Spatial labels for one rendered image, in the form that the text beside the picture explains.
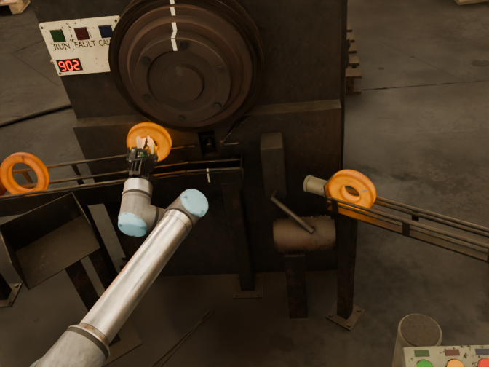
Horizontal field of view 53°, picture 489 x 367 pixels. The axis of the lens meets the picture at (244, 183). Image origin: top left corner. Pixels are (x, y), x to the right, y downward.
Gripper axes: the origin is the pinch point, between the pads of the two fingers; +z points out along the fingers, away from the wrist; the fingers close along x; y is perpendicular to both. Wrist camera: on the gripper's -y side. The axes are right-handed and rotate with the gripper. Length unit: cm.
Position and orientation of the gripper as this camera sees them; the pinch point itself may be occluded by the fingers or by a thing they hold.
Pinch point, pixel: (148, 138)
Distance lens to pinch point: 176.4
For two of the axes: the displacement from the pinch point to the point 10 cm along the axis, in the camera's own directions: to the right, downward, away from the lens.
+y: -1.2, -5.3, -8.4
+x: -9.9, 0.5, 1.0
